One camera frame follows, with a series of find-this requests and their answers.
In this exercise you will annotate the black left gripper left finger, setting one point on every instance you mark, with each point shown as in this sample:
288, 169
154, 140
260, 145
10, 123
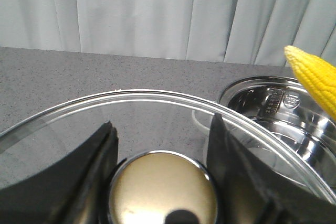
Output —
70, 190

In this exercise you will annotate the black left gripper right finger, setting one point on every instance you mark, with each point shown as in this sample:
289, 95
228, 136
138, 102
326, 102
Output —
251, 192

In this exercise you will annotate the glass pot lid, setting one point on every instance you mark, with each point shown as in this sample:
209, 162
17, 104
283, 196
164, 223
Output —
161, 174

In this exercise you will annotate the yellow corn cob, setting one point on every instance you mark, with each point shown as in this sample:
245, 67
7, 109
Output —
316, 75

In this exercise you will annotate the pale green electric cooking pot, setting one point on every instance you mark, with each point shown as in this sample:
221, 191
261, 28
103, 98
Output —
283, 107

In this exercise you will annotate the white curtain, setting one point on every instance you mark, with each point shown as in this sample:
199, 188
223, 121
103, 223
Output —
232, 31

